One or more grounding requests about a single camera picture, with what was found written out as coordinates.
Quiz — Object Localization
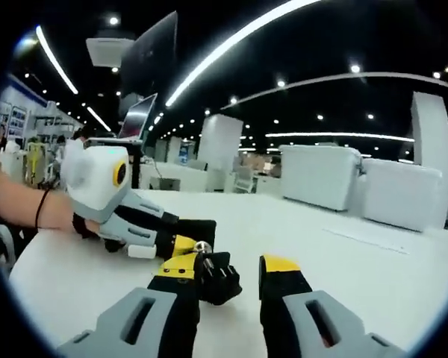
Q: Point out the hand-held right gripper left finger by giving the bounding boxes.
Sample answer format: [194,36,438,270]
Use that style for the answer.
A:
[56,251,206,358]

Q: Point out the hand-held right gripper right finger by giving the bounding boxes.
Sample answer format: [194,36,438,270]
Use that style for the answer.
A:
[258,254,408,358]

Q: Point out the black fixed fixture clamp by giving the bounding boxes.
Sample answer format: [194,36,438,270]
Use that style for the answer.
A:
[171,219,243,307]

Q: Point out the white desk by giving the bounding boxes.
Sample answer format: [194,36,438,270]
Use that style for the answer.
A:
[9,188,448,358]

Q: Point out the person's left hand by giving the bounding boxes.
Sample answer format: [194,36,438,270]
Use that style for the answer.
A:
[44,192,128,254]

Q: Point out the open silver laptop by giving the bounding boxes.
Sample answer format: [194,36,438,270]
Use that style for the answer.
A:
[117,92,158,141]

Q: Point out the straight ceiling light strip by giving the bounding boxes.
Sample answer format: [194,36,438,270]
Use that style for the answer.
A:
[36,25,79,95]

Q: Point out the white ceiling air conditioner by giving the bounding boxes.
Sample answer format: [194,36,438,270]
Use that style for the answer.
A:
[85,37,135,68]

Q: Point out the large black display screen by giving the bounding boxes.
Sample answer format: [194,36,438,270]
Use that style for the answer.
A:
[119,10,179,96]

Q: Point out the large white storage box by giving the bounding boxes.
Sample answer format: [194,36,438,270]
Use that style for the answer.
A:
[279,144,362,213]

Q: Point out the group of ceiling spotlights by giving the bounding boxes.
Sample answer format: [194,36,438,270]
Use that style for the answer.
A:
[25,16,448,135]

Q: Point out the curved ceiling light strip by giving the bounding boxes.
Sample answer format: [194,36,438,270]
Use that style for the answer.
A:
[165,0,323,107]

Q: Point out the yellow metal frame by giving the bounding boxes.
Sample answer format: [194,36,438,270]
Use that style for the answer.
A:
[28,141,48,186]

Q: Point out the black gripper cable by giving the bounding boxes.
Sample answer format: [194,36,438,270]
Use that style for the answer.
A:
[34,178,66,230]

